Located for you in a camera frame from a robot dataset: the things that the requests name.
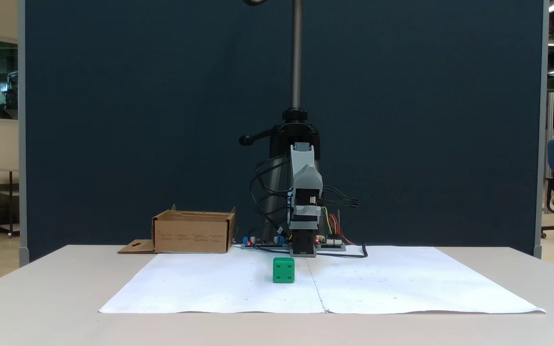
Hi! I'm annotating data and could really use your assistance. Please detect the white paper sheet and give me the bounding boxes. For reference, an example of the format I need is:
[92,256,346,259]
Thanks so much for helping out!
[98,249,327,314]
[306,246,546,314]

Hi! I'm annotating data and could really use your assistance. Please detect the thin black cable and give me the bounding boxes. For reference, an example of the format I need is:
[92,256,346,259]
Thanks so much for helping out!
[316,243,369,259]

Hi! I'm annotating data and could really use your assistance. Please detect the black servo cable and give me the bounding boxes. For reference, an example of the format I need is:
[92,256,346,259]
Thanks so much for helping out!
[320,186,361,209]
[250,155,293,237]

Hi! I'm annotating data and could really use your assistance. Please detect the dark metal cart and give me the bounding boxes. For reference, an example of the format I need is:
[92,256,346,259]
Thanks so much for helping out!
[0,168,20,238]

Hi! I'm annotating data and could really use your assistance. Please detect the dark blue partition panel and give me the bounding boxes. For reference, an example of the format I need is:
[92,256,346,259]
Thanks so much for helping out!
[18,0,550,268]

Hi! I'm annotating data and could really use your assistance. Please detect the brown cardboard box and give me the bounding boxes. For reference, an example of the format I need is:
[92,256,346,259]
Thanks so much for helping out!
[117,204,237,254]

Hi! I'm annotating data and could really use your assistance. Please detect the red wire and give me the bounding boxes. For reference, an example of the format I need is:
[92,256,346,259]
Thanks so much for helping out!
[330,209,355,246]

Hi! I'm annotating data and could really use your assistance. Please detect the black camera stand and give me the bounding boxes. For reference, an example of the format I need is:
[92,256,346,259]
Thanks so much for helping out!
[239,0,322,236]

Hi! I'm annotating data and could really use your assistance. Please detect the blue circuit board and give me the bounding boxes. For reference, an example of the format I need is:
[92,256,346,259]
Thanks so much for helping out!
[241,235,288,249]

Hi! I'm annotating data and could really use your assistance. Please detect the framed wall window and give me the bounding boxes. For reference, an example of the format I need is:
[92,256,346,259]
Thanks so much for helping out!
[0,34,19,123]

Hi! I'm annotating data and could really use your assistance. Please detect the green dice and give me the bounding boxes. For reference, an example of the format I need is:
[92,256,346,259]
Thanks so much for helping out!
[273,257,295,284]

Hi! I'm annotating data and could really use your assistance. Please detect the circuit board with coloured wires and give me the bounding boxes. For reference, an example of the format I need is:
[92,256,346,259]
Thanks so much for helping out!
[315,235,347,251]

